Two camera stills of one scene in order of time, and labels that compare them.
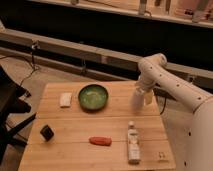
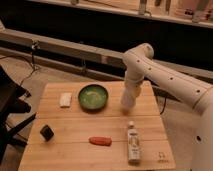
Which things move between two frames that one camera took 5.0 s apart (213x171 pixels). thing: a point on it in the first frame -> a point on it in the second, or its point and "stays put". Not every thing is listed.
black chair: [10, 93] stays put
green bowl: [93, 97] stays put
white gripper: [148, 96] -> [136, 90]
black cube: [46, 133] stays put
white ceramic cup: [137, 98] -> [127, 100]
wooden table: [93, 126] stays put
